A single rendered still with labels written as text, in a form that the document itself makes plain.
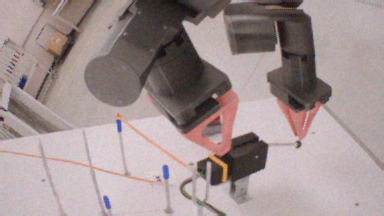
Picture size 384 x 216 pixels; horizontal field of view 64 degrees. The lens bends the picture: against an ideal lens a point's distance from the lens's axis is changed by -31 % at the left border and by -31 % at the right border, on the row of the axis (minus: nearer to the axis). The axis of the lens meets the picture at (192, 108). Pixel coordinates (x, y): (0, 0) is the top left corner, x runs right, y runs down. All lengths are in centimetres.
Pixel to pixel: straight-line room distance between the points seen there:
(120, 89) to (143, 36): 5
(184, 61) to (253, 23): 12
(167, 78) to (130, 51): 11
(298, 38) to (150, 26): 23
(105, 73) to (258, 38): 22
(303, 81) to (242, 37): 11
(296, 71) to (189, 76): 17
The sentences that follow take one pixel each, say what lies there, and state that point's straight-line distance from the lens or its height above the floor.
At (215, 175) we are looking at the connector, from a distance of 52.
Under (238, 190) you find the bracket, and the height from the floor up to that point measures 111.
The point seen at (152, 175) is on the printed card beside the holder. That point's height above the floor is 117.
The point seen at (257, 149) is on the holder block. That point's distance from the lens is 54.
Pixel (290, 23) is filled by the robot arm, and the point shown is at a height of 121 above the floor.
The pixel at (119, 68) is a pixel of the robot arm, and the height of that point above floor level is 139.
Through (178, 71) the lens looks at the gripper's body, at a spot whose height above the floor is 131.
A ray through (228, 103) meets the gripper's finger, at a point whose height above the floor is 125.
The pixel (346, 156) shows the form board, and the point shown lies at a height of 91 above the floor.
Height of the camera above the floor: 150
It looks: 31 degrees down
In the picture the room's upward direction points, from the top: 58 degrees counter-clockwise
